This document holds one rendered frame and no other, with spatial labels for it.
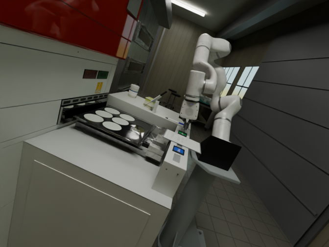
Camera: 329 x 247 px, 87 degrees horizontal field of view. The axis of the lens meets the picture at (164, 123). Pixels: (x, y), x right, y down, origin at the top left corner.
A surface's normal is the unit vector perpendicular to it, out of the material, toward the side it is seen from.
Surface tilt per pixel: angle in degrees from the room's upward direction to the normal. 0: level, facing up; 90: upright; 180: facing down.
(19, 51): 90
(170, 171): 90
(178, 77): 90
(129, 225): 90
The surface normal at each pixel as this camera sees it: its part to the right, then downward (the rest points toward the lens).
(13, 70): 0.92, 0.40
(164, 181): -0.17, 0.24
